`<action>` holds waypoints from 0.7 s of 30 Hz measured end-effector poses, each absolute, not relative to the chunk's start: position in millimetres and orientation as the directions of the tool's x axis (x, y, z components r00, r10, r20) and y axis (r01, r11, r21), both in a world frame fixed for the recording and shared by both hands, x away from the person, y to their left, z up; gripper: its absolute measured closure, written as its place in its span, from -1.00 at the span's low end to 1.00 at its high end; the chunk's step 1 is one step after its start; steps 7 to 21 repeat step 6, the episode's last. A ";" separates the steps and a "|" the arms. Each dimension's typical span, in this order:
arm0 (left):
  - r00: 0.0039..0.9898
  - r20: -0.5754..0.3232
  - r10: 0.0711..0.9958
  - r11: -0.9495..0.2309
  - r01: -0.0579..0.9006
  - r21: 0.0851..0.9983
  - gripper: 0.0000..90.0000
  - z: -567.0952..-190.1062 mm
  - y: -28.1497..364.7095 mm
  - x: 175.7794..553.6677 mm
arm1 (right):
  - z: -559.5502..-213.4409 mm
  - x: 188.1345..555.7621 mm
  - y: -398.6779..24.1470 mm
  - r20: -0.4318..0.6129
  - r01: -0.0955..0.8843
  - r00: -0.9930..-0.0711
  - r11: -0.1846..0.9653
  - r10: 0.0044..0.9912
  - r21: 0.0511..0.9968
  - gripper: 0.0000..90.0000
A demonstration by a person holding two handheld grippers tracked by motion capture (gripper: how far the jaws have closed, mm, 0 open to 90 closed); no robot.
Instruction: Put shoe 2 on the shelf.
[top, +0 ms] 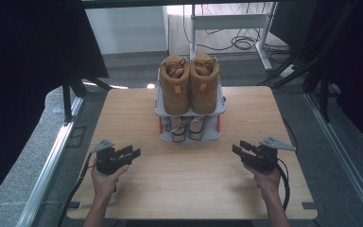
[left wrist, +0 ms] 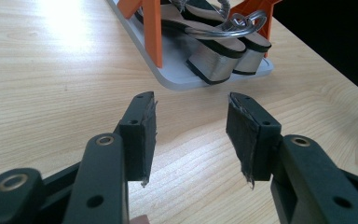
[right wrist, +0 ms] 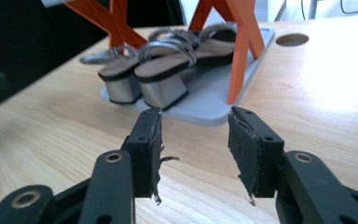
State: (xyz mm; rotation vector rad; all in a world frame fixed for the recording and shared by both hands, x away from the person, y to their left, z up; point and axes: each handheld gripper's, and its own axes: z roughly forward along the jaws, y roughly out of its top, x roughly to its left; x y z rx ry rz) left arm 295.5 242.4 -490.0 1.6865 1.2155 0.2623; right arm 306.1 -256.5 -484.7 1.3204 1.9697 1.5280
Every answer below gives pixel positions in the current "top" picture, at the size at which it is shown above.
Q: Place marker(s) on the grey two-tier shoe rack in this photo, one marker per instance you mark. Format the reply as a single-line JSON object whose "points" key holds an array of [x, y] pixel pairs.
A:
{"points": [[212, 129]]}

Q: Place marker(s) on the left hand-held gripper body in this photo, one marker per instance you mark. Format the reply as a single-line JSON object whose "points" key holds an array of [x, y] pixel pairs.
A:
{"points": [[105, 160]]}

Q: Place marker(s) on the black curtain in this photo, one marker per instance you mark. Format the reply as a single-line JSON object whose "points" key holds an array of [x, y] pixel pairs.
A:
{"points": [[28, 63], [353, 63]]}

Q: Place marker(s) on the white power strip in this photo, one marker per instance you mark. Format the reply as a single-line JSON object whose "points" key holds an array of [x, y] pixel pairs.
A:
{"points": [[287, 71]]}

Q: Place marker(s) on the aluminium rail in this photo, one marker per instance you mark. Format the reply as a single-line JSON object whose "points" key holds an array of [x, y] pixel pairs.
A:
{"points": [[45, 176], [343, 157]]}

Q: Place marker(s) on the person's right hand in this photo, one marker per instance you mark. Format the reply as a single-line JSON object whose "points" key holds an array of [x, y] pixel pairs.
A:
{"points": [[267, 183]]}

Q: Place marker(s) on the white cabinet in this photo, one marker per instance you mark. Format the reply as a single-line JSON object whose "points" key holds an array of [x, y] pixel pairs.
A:
{"points": [[126, 30]]}

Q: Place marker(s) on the person's left hand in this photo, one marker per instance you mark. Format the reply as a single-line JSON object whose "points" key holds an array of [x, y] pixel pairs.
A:
{"points": [[105, 186]]}

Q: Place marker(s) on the tan suede lace-up boot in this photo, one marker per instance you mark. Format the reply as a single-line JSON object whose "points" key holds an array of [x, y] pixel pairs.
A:
{"points": [[175, 94], [204, 94]]}

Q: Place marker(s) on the white metal desk frame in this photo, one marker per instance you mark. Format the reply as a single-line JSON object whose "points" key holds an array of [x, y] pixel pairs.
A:
{"points": [[230, 22]]}

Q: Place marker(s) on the black metal stand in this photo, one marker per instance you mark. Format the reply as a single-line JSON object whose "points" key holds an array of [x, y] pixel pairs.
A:
{"points": [[324, 88], [66, 101]]}

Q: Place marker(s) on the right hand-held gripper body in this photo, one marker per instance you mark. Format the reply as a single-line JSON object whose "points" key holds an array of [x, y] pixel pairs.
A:
{"points": [[266, 159]]}

